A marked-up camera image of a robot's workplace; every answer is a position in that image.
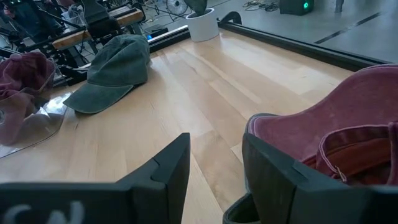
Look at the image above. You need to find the green plant in white pot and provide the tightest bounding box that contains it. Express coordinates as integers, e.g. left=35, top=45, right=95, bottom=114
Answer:
left=183, top=0, right=220, bottom=43

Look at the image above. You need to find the black box with green light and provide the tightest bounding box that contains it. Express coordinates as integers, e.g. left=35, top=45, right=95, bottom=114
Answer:
left=279, top=0, right=315, bottom=16

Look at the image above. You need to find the wooden workbench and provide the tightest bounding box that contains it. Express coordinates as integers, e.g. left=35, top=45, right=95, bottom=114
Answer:
left=51, top=7, right=146, bottom=50

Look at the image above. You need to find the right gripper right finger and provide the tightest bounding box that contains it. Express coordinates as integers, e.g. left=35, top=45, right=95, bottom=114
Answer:
left=242, top=133, right=398, bottom=224

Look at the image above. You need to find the clear plastic bin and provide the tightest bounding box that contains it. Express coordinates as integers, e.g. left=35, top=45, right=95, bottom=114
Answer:
left=0, top=90, right=73, bottom=159

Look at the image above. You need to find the black aluminium table frame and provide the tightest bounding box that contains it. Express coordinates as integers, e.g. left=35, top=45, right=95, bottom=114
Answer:
left=52, top=11, right=394, bottom=88

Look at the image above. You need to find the maroon cap with buckle strap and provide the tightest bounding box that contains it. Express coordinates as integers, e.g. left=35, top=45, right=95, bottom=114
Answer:
left=245, top=63, right=398, bottom=187

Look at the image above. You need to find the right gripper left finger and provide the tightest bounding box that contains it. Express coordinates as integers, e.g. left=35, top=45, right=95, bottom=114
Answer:
left=0, top=133, right=191, bottom=224

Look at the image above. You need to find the background robot station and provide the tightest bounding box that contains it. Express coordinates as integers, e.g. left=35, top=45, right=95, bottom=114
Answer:
left=0, top=0, right=63, bottom=52

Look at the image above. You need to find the floor fan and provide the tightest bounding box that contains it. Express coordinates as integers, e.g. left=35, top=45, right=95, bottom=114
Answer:
left=165, top=0, right=189, bottom=16

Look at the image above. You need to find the green cap smooth crown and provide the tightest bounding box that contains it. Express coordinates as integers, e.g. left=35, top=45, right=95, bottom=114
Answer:
left=63, top=34, right=152, bottom=114

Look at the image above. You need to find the maroon corduroy cap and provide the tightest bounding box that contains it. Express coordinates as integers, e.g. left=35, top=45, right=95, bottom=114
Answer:
left=0, top=51, right=56, bottom=100
left=0, top=88, right=47, bottom=147

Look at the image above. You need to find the floor cable pile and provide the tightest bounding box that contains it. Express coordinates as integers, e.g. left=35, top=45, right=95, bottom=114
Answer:
left=242, top=0, right=279, bottom=13

